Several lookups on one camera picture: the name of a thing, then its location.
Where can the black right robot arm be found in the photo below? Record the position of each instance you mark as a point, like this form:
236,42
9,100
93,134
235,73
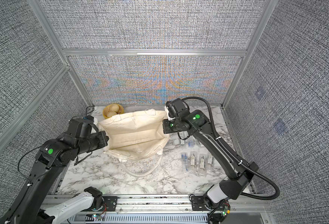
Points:
198,125

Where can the clear compass case fourth row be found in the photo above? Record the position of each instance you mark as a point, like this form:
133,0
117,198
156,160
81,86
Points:
210,162

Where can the clear compass case third row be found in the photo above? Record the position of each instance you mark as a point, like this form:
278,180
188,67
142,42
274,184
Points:
202,164

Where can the cream canvas tote bag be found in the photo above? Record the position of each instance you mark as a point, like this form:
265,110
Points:
136,136

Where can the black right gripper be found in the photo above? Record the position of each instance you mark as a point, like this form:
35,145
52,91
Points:
167,124

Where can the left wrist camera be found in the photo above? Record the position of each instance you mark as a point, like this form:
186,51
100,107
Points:
81,127

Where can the rear white steamed bun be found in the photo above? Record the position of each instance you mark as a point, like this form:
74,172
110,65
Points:
115,108

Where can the clear compass case second row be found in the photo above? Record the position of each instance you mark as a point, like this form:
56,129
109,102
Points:
193,161

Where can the front white steamed bun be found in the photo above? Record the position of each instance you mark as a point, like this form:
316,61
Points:
111,113

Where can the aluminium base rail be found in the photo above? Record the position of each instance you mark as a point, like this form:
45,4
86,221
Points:
173,209

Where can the white steamed bun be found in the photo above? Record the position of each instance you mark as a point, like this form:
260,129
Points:
111,113
115,108

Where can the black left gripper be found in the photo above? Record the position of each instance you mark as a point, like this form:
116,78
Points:
102,135

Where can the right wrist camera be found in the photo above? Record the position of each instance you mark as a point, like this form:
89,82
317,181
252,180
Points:
176,109

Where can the clear compass case blue parts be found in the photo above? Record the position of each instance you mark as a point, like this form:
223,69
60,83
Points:
185,161

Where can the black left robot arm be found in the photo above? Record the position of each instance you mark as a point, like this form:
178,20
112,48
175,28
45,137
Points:
53,157

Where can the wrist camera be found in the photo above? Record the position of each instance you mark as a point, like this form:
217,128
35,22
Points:
176,109
81,127

